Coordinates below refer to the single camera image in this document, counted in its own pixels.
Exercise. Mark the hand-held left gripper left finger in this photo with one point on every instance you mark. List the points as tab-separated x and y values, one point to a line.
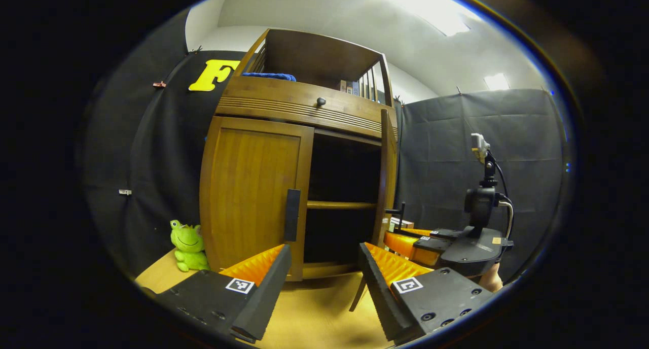
263	293

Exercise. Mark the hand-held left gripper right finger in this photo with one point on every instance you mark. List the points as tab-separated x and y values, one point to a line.
377	293

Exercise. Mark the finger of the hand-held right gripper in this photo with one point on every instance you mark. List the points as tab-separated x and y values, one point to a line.
431	244
446	233

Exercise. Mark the wooden cabinet door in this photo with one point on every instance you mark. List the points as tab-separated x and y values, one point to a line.
388	176
248	197

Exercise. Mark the wooden double-door shoe cabinet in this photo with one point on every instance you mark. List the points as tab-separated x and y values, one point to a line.
284	95

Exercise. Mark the wooden inner cabinet shelf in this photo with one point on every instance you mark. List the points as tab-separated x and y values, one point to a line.
339	205

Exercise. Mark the wooden cabinet drawer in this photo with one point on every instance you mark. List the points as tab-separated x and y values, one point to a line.
284	98

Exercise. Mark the small printed box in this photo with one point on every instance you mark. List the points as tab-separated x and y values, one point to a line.
401	223

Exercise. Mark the green frog plush toy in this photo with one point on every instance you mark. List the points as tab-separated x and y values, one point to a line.
188	247

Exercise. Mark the small ceiling light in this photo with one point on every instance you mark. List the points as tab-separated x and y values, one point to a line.
496	81

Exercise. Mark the row of small books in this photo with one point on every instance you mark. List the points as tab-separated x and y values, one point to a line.
355	88

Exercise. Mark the blue cloth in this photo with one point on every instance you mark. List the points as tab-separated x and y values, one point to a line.
268	76

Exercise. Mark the large ceiling light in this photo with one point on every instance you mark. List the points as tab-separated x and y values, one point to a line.
426	6

